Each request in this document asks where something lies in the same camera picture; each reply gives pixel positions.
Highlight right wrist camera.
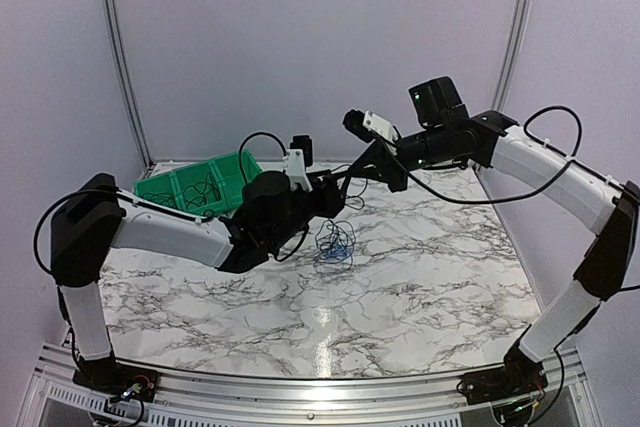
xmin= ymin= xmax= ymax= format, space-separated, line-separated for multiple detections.
xmin=343 ymin=109 xmax=400 ymax=143

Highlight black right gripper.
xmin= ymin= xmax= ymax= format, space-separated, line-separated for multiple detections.
xmin=347 ymin=124 xmax=452 ymax=193

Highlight aluminium front rail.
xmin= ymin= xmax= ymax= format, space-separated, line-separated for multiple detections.
xmin=17 ymin=344 xmax=602 ymax=426

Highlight brown cable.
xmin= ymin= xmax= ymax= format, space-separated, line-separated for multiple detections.
xmin=180 ymin=171 xmax=223 ymax=211

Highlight left aluminium corner post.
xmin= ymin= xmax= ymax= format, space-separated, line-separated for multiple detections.
xmin=102 ymin=0 xmax=154 ymax=170

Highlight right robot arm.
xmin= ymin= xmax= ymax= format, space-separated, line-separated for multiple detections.
xmin=319 ymin=169 xmax=593 ymax=377

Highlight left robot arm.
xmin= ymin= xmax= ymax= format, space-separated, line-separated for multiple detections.
xmin=32 ymin=149 xmax=345 ymax=392

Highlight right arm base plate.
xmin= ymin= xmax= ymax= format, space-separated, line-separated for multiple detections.
xmin=456 ymin=360 xmax=548 ymax=405

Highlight blue cable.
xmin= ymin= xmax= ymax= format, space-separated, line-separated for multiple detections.
xmin=313 ymin=219 xmax=359 ymax=271

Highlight green bin middle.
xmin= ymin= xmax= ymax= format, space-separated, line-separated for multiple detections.
xmin=174 ymin=162 xmax=224 ymax=217

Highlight green bin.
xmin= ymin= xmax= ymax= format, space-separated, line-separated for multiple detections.
xmin=174 ymin=162 xmax=224 ymax=217
xmin=210 ymin=150 xmax=262 ymax=214
xmin=134 ymin=173 xmax=178 ymax=209

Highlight aluminium corner post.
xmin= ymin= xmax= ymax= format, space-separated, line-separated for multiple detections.
xmin=491 ymin=0 xmax=532 ymax=112
xmin=102 ymin=0 xmax=154 ymax=170

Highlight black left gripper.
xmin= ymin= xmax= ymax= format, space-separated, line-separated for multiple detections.
xmin=268 ymin=170 xmax=352 ymax=251

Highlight right aluminium corner post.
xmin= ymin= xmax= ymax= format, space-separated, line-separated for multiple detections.
xmin=491 ymin=0 xmax=532 ymax=112

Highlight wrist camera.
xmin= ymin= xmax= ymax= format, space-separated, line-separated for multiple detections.
xmin=343 ymin=109 xmax=400 ymax=143
xmin=284 ymin=135 xmax=313 ymax=192

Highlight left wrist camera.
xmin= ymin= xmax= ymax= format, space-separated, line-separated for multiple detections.
xmin=284 ymin=135 xmax=313 ymax=192

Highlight black cable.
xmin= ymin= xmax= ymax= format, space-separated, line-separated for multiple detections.
xmin=142 ymin=190 xmax=176 ymax=208
xmin=319 ymin=164 xmax=374 ymax=211

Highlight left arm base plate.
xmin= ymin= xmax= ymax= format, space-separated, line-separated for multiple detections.
xmin=72 ymin=358 xmax=159 ymax=402

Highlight green bin right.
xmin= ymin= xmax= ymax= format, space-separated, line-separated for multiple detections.
xmin=210 ymin=150 xmax=262 ymax=214

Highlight green bin left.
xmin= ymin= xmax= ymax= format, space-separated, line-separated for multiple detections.
xmin=134 ymin=173 xmax=178 ymax=209

